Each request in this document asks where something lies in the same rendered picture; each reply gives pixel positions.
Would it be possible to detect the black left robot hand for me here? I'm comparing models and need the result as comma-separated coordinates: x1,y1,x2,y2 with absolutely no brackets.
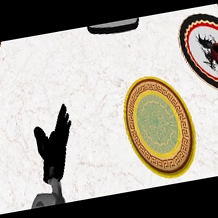
29,102,83,186

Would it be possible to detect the yellow and green patterned plate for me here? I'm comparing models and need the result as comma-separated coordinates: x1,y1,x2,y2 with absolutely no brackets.
116,69,203,186

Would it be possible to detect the black and red rimmed plate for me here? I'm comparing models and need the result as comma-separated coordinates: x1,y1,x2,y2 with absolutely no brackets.
174,10,218,102

